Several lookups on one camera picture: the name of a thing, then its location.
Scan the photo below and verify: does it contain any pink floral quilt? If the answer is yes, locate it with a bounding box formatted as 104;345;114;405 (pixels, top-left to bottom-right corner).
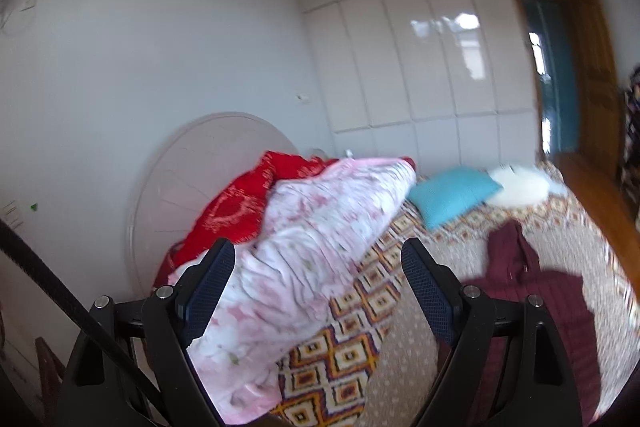
167;156;418;426

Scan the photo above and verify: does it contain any white fluffy cushion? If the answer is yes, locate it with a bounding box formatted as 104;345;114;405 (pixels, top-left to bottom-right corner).
484;163;570;208

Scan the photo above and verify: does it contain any red patterned quilt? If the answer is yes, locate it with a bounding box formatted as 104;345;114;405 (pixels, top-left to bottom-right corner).
153;151;339;289

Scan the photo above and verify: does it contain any maroon quilted jacket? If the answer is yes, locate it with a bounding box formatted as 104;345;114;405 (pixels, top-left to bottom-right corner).
436;221;602;427

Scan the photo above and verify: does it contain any round white headboard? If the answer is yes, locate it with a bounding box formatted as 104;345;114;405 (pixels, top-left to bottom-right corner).
125;111;305;292

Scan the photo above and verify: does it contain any black braided cable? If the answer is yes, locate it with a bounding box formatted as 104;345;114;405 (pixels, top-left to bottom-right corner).
0;218;166;417

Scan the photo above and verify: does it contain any patterned bed blanket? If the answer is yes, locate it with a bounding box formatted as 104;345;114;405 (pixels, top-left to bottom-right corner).
276;160;640;427

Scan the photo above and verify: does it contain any white glossy wardrobe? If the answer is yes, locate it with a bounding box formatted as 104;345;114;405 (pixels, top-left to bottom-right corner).
266;0;571;178

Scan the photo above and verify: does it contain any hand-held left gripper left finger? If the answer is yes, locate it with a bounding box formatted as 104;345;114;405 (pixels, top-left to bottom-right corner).
56;237;236;427

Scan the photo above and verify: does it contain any wooden door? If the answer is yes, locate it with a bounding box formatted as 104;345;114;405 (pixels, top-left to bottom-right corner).
501;0;627;181

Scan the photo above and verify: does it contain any dark floral cloth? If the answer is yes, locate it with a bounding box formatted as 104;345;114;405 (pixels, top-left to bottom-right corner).
619;64;640;200

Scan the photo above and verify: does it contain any turquoise pillow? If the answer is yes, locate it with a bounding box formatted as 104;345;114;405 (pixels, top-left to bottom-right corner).
406;166;504;231

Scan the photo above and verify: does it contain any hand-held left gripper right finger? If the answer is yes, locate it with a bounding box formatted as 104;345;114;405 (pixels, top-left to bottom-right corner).
401;237;584;427

